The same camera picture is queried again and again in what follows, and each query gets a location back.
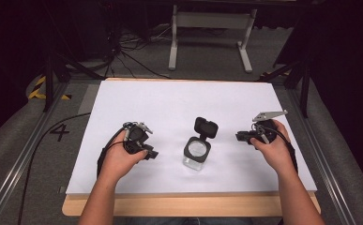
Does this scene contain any person's left hand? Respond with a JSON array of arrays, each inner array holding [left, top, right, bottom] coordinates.
[[99, 138, 149, 184]]

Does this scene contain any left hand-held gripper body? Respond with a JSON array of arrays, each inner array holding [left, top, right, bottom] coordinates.
[[122, 121, 154, 156]]

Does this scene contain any yellow black floor tape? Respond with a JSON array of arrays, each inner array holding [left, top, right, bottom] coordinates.
[[27, 75, 72, 101]]

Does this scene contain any clear square jar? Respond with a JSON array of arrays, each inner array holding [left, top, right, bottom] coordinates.
[[182, 136, 213, 172]]

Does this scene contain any black tripod stand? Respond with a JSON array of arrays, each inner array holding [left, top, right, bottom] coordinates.
[[257, 18, 314, 119], [41, 0, 106, 113]]

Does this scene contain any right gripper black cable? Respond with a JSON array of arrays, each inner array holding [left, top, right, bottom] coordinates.
[[251, 123, 299, 174]]

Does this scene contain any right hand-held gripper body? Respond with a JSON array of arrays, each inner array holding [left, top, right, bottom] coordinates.
[[247, 109, 289, 145]]

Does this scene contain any black hinged jar lid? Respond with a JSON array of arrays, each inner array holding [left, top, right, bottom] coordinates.
[[193, 116, 219, 141]]

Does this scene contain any person's right hand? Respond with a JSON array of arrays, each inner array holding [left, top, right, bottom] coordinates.
[[250, 119, 296, 176]]

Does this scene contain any white metal stand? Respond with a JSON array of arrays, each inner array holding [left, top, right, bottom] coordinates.
[[168, 4, 258, 74]]

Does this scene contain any white table sheet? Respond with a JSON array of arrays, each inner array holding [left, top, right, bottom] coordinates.
[[66, 80, 318, 196]]

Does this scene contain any bundle of floor cables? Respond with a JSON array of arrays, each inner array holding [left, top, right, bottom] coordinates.
[[103, 24, 227, 80]]

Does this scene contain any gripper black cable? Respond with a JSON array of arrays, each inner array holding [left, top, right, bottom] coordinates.
[[17, 112, 130, 225], [251, 123, 299, 174]]

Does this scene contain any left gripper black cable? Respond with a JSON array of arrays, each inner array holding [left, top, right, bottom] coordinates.
[[17, 112, 130, 225]]

